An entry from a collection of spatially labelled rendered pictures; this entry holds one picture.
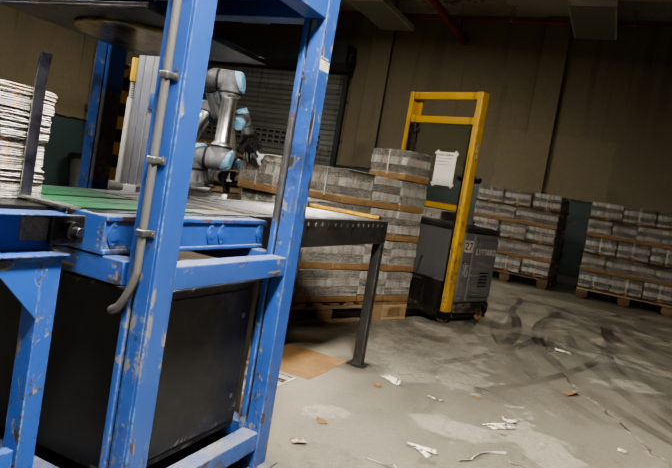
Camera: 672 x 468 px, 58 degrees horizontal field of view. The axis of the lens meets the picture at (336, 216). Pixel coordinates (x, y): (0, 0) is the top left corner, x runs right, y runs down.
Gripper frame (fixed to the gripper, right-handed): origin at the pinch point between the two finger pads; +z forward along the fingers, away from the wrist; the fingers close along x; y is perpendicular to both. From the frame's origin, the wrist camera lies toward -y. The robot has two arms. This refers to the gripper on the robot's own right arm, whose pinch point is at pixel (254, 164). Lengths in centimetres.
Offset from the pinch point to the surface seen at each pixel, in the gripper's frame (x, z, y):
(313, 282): -18, 86, 8
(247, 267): -176, -32, -119
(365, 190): -19, 45, 70
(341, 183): -16, 33, 53
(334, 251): -19, 74, 31
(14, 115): -164, -89, -157
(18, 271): -183, -62, -173
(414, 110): 35, 29, 194
